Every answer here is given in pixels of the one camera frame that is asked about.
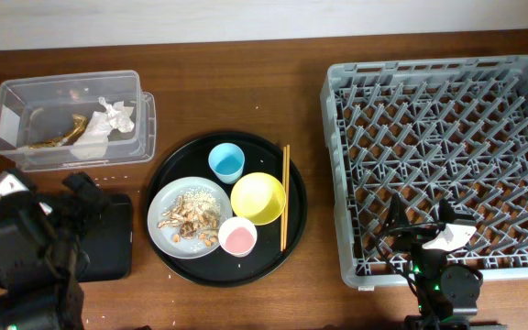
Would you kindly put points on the food scraps pile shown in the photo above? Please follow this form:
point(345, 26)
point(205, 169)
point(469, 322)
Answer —
point(193, 214)

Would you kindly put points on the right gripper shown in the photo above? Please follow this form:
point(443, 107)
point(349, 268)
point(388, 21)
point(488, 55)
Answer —
point(413, 238)

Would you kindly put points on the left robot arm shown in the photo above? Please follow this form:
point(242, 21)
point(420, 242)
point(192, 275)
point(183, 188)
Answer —
point(41, 258)

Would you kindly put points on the pink cup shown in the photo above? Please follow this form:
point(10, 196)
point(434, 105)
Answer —
point(237, 236)

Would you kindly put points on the yellow bowl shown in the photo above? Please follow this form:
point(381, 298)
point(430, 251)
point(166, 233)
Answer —
point(257, 197)

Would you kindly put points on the round black serving tray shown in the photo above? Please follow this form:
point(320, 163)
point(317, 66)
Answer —
point(218, 268)

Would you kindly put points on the grey plate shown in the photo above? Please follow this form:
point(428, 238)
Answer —
point(161, 238)

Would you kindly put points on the black rectangular tray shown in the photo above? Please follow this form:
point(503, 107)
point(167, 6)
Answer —
point(107, 245)

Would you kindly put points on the clear plastic waste bin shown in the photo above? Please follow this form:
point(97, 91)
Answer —
point(34, 110)

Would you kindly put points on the grey dishwasher rack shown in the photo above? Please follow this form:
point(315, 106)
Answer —
point(454, 129)

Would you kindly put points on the blue cup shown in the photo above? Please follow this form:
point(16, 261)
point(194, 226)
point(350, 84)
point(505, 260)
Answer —
point(227, 160)

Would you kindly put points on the white napkin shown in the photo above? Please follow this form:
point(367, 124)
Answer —
point(93, 142)

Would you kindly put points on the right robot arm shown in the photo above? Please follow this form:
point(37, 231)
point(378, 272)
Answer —
point(446, 293)

